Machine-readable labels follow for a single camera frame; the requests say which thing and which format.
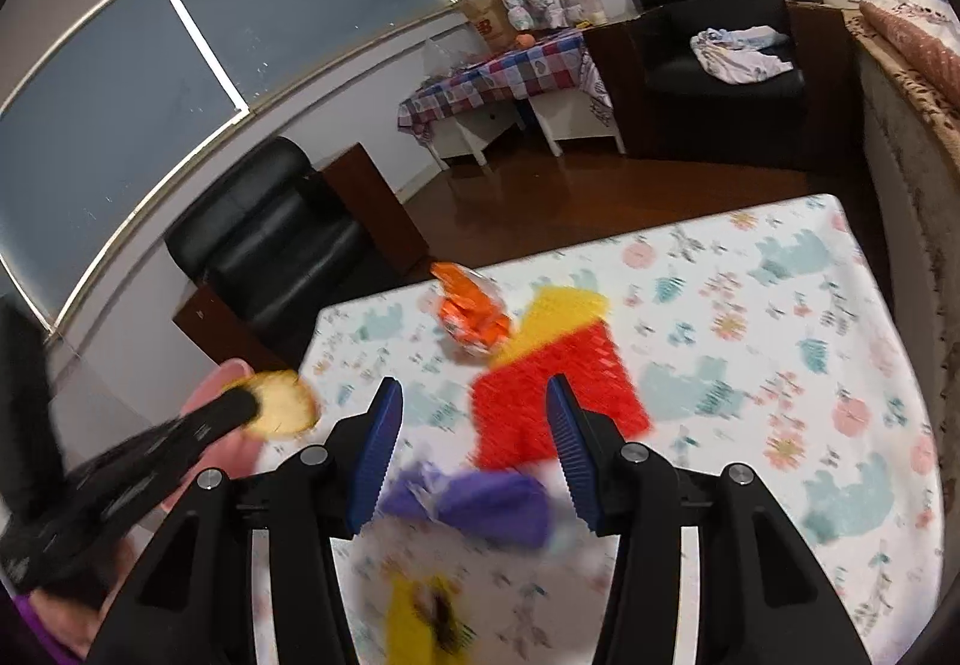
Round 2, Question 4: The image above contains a yellow foam net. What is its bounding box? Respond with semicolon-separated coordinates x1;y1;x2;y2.
491;286;610;366

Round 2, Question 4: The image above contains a white desk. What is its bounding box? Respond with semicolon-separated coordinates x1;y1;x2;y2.
431;86;627;167

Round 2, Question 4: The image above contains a translucent shopping bag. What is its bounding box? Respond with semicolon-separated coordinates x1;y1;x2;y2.
424;35;470;74

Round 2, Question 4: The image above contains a pink plastic bucket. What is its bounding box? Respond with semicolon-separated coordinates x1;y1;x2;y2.
161;359;260;531

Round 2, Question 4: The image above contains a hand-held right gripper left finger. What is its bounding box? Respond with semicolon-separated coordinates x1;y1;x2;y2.
90;376;406;665

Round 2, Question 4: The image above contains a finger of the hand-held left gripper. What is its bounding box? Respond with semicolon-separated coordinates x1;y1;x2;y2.
139;386;265;470

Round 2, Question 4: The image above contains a person's left forearm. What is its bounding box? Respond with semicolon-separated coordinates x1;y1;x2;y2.
0;586;113;665

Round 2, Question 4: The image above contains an orange snack wrapper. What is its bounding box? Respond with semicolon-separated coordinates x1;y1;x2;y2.
431;262;515;360

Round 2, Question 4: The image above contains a yellow printed packet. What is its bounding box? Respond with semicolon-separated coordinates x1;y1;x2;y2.
386;573;470;665

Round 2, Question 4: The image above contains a floral tablecloth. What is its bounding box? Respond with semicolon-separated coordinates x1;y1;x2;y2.
251;192;944;665

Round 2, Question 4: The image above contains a red foam net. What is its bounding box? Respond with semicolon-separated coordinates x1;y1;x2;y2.
471;320;652;473

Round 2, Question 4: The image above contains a brown fleece blanket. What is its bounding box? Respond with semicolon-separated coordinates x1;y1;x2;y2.
844;13;960;366

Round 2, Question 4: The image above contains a white printed cloth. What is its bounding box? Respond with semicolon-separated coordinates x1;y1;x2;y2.
690;25;794;85

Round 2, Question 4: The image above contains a purple plastic bag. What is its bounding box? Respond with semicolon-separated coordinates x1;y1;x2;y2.
375;461;556;550

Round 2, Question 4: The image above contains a brown paper bag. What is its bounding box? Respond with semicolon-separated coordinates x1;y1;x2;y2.
459;0;518;47

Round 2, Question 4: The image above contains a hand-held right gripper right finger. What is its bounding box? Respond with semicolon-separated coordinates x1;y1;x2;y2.
545;374;875;665

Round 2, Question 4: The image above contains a checkered tablecloth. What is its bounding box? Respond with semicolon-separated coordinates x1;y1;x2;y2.
397;29;612;145

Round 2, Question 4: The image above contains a large window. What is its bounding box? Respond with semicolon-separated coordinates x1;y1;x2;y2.
0;0;458;329

